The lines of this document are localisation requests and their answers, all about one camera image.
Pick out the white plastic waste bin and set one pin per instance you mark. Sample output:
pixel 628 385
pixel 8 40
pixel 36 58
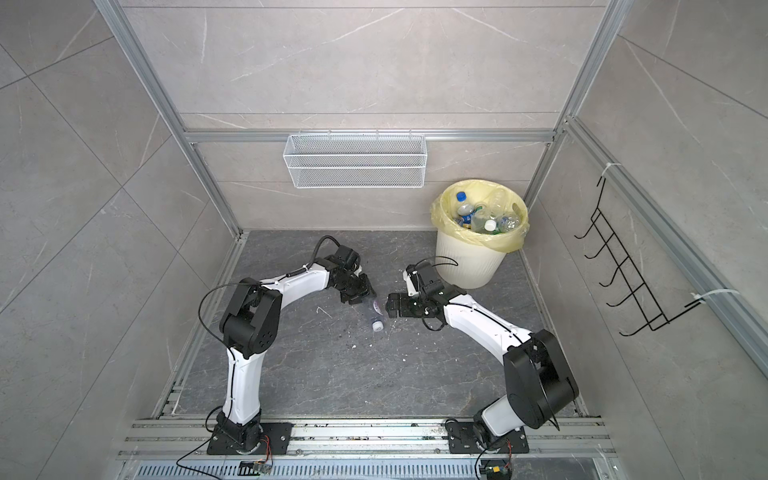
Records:
pixel 465 265

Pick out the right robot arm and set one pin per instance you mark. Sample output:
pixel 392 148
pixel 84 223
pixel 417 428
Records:
pixel 539 382

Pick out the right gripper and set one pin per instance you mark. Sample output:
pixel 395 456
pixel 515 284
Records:
pixel 404 307

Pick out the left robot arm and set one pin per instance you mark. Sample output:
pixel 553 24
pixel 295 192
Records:
pixel 250 325

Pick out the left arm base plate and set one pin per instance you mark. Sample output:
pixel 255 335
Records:
pixel 252 439

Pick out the white wire mesh basket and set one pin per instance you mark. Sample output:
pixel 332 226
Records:
pixel 359 160

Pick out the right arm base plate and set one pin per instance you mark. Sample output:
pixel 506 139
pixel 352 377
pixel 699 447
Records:
pixel 465 437

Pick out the aluminium front rail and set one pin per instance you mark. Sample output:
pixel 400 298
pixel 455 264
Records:
pixel 366 448

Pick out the Pepsi blue label bottle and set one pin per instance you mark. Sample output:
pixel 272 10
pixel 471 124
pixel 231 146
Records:
pixel 508 222

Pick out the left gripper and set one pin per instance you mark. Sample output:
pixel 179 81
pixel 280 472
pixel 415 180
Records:
pixel 367 290

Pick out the yellow bin liner bag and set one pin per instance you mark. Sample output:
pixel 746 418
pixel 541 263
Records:
pixel 482 231

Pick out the black wire hook rack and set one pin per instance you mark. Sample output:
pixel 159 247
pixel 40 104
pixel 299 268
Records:
pixel 629 274

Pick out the clear crushed bottle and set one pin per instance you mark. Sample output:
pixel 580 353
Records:
pixel 499 203

